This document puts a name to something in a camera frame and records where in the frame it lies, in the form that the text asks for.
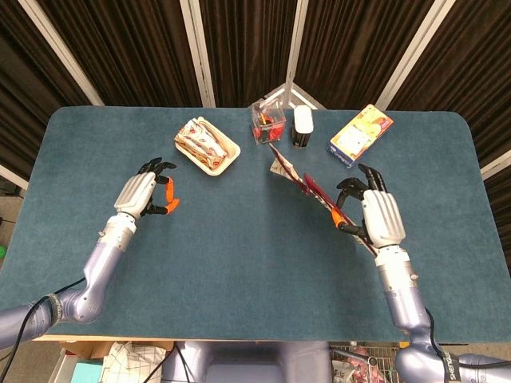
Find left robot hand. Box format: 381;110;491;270
113;157;180;220

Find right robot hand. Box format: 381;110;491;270
331;163;407;248

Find red ribbed paper folding fan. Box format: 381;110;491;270
267;143;378;256

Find white red snack packet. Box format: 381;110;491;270
174;126;220;169
182;119;227;164
195;116;230;157

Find blue yellow cardboard box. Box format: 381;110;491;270
326;104;395;168

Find cream plastic food tray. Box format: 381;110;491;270
173;116;242;176

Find black gold tin can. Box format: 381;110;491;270
292;105;315;150

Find blue felt table cloth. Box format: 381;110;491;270
0;105;511;344

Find dark brown curtain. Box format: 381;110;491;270
0;0;511;192

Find clear plastic box red parts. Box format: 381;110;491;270
250;99;287;147

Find white checkered cloth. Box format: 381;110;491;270
102;341;168;383

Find teal box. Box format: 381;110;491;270
70;361;105;383

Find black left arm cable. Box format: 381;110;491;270
0;277;87;383

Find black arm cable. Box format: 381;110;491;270
422;306;511;383
0;277;87;383

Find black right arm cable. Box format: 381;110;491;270
422;306;511;383

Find wire mesh basket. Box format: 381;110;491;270
330;342;402;383

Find white frame post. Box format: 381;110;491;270
374;0;448;111
18;0;105;107
263;0;320;111
179;0;217;108

